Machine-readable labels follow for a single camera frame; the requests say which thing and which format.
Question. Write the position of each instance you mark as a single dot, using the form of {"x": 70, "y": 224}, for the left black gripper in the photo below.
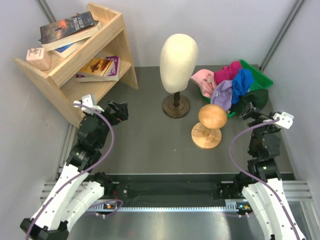
{"x": 121, "y": 114}

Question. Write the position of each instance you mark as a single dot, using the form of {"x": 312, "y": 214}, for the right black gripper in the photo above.
{"x": 254, "y": 112}

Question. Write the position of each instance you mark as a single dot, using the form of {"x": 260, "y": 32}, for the blue cap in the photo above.
{"x": 241, "y": 84}

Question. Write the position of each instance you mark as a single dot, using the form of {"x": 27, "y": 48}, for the magenta cap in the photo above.
{"x": 227, "y": 72}

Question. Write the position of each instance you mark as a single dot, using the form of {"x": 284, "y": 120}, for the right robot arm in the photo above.
{"x": 261, "y": 184}

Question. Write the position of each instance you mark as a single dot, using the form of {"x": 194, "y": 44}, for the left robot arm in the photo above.
{"x": 76, "y": 191}

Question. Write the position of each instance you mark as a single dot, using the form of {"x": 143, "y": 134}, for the green plastic bin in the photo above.
{"x": 260, "y": 82}

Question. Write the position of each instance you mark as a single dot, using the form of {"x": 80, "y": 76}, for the lavender cap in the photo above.
{"x": 222, "y": 95}

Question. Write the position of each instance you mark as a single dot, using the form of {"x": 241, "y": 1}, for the orange purple paperback book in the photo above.
{"x": 100, "y": 70}

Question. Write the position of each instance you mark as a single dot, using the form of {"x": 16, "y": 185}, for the wooden bookshelf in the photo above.
{"x": 58, "y": 83}

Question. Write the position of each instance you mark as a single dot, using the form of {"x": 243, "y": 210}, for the round wooden hat stand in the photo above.
{"x": 206, "y": 134}

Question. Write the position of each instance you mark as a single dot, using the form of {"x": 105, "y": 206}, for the light pink cap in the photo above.
{"x": 205, "y": 79}

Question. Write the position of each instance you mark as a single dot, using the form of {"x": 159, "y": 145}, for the dark wooden mannequin stand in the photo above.
{"x": 176, "y": 106}

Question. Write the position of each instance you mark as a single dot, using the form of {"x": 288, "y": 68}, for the blue cover book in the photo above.
{"x": 67, "y": 50}

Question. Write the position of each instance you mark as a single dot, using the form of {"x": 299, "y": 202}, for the cream mannequin head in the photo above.
{"x": 178, "y": 59}

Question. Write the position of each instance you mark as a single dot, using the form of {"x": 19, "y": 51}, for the dark cover paperback book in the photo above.
{"x": 68, "y": 31}

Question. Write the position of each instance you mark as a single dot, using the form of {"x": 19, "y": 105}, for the pink power adapter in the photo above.
{"x": 39, "y": 58}

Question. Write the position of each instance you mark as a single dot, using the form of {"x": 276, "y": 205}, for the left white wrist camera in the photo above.
{"x": 88, "y": 104}

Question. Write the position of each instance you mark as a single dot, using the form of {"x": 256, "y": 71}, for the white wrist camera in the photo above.
{"x": 282, "y": 120}
{"x": 88, "y": 104}

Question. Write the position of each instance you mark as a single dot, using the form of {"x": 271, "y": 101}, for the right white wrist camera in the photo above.
{"x": 282, "y": 120}

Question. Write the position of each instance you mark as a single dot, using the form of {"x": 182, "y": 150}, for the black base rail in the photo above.
{"x": 175, "y": 190}

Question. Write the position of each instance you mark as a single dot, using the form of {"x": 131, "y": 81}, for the grey cable duct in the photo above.
{"x": 229, "y": 206}

